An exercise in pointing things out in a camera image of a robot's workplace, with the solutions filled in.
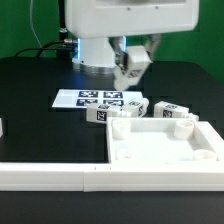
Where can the green backdrop curtain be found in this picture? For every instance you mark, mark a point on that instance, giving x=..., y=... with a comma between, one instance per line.
x=29, y=23

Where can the white left fence piece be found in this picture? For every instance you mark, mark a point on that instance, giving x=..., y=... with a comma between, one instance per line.
x=1, y=127

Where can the paper sheet with tags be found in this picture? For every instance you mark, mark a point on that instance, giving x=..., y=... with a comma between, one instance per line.
x=74, y=98

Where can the white square tabletop tray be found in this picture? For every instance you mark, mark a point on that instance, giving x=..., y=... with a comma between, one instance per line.
x=169, y=140

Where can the black pole stand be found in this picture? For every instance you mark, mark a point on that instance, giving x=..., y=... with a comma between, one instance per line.
x=63, y=34

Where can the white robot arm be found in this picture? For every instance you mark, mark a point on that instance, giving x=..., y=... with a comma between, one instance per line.
x=95, y=55

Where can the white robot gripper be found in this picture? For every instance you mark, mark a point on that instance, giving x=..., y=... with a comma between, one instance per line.
x=112, y=18

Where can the white front fence bar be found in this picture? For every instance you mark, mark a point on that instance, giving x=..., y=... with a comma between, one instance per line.
x=107, y=177

